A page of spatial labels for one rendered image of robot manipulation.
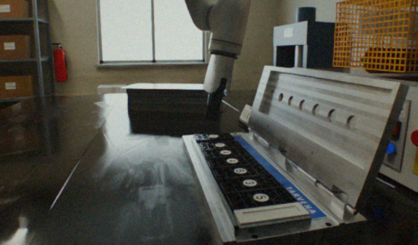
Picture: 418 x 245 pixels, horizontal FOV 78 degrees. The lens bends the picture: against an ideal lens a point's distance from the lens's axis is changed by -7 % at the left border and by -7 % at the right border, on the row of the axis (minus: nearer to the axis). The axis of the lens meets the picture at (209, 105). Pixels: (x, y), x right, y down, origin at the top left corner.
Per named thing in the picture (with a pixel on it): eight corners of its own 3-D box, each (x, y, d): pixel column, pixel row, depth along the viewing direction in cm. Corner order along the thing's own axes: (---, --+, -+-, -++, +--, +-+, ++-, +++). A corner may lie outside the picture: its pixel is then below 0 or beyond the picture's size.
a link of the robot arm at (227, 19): (201, 37, 70) (230, 41, 65) (211, -15, 68) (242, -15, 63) (219, 43, 77) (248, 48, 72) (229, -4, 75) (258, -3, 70)
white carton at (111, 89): (101, 100, 373) (100, 84, 369) (128, 99, 381) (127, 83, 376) (97, 104, 345) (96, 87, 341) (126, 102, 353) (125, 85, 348)
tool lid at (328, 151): (264, 65, 75) (270, 66, 76) (245, 130, 78) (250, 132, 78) (400, 82, 33) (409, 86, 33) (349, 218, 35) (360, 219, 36)
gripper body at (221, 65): (206, 48, 75) (198, 88, 77) (215, 48, 65) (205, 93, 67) (232, 53, 77) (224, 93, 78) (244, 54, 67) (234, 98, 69)
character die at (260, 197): (225, 200, 42) (225, 193, 42) (283, 193, 44) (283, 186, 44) (233, 217, 37) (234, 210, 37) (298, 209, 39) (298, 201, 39)
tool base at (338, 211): (182, 144, 75) (182, 130, 74) (255, 139, 79) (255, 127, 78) (223, 257, 32) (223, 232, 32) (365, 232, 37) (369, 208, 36)
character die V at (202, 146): (197, 147, 66) (197, 142, 65) (237, 145, 67) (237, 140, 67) (200, 155, 61) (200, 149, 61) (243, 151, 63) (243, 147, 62)
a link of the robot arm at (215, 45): (207, 40, 74) (204, 51, 75) (214, 38, 66) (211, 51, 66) (236, 46, 76) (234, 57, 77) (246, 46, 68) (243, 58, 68)
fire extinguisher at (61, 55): (57, 81, 361) (53, 43, 352) (70, 80, 365) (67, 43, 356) (53, 81, 347) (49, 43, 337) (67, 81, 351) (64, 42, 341)
